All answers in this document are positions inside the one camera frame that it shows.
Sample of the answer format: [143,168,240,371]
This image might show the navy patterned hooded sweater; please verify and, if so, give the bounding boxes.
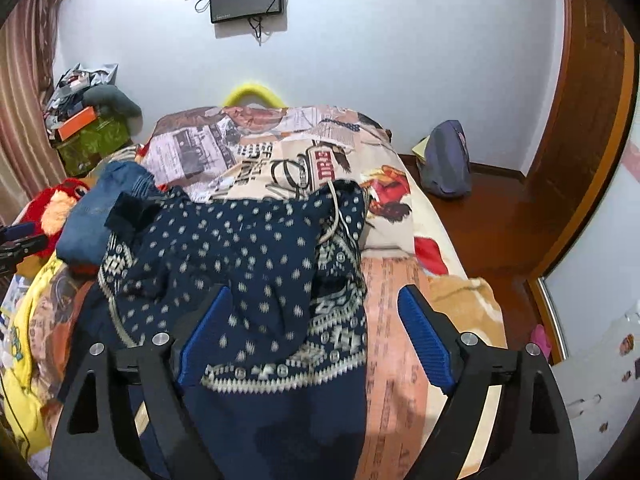
[75,179,369,480]

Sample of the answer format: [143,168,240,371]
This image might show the white cabinet with stickers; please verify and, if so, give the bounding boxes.
[549,310,640,480]

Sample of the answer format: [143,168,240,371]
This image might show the wooden door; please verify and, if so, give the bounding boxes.
[520,0,636,281]

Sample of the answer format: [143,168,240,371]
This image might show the orange box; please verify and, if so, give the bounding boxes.
[54,106,99,142]

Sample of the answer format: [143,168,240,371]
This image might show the grey cushion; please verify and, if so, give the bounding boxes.
[81,84,144,119]

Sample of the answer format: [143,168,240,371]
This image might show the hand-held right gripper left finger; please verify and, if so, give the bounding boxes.
[47,285,234,480]

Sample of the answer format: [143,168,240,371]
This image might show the yellow foam ring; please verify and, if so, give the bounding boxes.
[222,80,286,109]

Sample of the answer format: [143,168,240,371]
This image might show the pile of clutter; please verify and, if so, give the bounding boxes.
[44,62,120,131]

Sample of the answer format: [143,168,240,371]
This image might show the green patterned bag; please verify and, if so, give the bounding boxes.
[54,117,132,177]

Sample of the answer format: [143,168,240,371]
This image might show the blue jeans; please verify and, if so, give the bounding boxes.
[55,160,167,267]

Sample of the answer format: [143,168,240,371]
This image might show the wardrobe sliding door with hearts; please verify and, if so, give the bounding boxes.
[525,35,640,367]

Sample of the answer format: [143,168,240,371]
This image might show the grey backpack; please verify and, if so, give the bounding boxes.
[417,120,472,199]

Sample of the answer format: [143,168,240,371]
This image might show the black hanging cable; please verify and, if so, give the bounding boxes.
[247,15,274,47]

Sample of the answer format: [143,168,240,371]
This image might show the yellow cloth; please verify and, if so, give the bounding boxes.
[0,255,67,461]

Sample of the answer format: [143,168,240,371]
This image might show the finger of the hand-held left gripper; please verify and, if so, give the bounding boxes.
[0,223,37,244]
[0,236,50,275]

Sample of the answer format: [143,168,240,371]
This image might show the striped pink curtain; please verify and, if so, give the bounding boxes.
[0,0,68,228]

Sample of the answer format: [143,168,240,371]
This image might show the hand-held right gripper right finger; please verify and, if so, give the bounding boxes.
[398,285,579,480]

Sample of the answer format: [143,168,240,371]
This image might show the red plush toy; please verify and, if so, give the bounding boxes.
[21,177,92,257]

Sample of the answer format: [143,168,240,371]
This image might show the pink plastic item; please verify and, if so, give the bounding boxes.
[531,324,552,357]

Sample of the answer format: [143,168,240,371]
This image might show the printed blanket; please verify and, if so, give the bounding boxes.
[10,105,509,480]

